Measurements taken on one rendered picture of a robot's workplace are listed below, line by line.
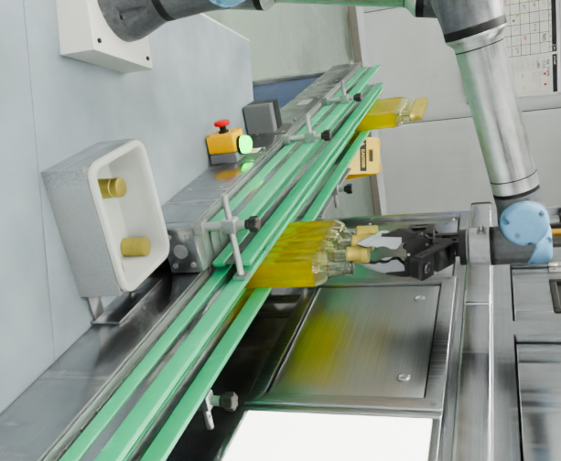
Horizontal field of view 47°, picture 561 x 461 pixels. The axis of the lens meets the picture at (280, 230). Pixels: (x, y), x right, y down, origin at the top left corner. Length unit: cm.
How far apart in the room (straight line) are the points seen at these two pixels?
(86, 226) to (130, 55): 33
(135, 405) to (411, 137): 651
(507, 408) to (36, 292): 76
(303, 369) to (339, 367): 7
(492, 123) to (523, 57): 599
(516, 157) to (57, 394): 78
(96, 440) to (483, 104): 75
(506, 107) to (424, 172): 631
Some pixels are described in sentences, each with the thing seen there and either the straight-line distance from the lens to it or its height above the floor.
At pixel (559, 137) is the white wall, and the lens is 729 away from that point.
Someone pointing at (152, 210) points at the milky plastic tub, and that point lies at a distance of 120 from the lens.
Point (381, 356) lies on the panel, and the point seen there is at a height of 120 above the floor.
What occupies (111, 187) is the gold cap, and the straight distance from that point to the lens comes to 114.
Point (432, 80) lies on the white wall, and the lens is 714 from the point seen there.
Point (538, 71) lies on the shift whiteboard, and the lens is 711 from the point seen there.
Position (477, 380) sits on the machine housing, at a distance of 117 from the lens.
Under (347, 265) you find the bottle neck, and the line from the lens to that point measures 128.
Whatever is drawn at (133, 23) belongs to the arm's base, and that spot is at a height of 85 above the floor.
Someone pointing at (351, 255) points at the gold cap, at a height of 113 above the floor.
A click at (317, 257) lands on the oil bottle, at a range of 129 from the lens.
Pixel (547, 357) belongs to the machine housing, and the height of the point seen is 149.
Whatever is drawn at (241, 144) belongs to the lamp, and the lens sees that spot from 158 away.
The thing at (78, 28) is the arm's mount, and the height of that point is 79.
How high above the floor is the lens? 143
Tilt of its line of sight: 19 degrees down
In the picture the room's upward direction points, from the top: 87 degrees clockwise
